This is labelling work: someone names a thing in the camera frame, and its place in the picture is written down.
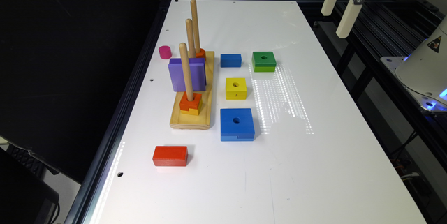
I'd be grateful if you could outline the yellow block with hole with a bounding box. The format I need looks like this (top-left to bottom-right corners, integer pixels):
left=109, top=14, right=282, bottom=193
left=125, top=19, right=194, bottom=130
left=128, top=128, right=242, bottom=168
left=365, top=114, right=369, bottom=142
left=226, top=78, right=247, bottom=100

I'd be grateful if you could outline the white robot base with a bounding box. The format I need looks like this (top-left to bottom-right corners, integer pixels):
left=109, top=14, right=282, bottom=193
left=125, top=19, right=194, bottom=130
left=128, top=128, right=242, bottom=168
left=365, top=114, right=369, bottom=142
left=381, top=20, right=446, bottom=114

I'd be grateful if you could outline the green block with hole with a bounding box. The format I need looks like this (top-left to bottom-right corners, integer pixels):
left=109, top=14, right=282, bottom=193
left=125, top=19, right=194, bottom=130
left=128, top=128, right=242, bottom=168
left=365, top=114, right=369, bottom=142
left=251, top=52, right=277, bottom=73

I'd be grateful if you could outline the small blue block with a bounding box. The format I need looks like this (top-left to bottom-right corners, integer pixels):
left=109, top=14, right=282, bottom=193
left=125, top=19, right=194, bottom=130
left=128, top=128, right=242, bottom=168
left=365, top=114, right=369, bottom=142
left=220, top=54, right=242, bottom=68

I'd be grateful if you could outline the orange block on rear peg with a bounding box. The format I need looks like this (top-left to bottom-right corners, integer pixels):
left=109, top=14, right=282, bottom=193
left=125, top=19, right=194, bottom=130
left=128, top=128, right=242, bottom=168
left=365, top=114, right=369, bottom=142
left=196, top=48, right=206, bottom=59

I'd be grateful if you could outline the orange block on peg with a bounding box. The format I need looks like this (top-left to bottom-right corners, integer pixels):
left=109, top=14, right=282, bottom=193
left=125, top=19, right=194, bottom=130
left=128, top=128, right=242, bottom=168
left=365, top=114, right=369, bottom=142
left=196, top=48, right=206, bottom=59
left=179, top=92, right=202, bottom=111

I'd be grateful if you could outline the purple square block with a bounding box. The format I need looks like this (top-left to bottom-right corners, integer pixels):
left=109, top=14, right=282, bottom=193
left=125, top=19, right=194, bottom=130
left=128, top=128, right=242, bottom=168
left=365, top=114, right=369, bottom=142
left=168, top=58, right=207, bottom=92

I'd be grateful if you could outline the large blue square block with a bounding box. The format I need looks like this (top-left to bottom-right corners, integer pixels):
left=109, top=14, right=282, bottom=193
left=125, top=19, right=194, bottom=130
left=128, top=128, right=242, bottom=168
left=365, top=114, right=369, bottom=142
left=220, top=108, right=255, bottom=142

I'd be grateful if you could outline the yellow block under orange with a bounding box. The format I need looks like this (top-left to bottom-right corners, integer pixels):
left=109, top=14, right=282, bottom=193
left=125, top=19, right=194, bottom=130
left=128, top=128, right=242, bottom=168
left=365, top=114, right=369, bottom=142
left=180, top=103, right=202, bottom=116

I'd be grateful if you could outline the orange block on front peg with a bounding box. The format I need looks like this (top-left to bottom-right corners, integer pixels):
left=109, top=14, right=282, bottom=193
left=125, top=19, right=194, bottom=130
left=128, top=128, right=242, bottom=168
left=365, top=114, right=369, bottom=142
left=179, top=92, right=202, bottom=111

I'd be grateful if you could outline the red rectangular block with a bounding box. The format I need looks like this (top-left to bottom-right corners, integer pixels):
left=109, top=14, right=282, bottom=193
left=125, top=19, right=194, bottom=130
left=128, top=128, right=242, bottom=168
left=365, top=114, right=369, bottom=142
left=152, top=146, right=188, bottom=166

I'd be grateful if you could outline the rear wooden peg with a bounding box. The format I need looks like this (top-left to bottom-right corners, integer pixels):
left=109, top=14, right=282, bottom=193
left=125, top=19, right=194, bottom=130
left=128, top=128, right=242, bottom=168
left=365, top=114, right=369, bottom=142
left=191, top=0, right=200, bottom=54

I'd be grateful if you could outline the wooden peg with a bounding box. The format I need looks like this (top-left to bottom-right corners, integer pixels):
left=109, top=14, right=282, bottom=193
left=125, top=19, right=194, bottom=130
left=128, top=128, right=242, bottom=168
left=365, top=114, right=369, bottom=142
left=179, top=43, right=194, bottom=102
left=191, top=0, right=200, bottom=54
left=186, top=18, right=196, bottom=58

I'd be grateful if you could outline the middle wooden peg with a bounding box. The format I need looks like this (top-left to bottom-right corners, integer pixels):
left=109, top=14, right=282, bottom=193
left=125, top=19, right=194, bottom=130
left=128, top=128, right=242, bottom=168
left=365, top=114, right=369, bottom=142
left=186, top=18, right=196, bottom=58

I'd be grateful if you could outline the front wooden peg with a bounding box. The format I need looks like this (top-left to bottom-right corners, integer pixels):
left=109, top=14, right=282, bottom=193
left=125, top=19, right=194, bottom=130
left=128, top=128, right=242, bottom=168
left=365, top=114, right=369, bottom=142
left=179, top=43, right=194, bottom=102

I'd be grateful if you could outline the pink cylinder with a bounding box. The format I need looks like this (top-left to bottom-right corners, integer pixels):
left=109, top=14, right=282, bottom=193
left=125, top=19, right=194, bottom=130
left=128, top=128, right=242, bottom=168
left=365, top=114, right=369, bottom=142
left=159, top=45, right=172, bottom=59

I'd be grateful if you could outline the wooden peg base board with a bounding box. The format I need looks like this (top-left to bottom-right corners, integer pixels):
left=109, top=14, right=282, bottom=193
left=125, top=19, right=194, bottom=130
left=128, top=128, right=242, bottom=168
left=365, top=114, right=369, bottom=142
left=170, top=51, right=214, bottom=130

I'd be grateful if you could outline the black monitor panel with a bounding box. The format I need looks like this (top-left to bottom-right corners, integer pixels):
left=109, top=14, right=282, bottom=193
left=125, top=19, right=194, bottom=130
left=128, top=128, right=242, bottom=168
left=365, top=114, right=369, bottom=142
left=1, top=0, right=157, bottom=182

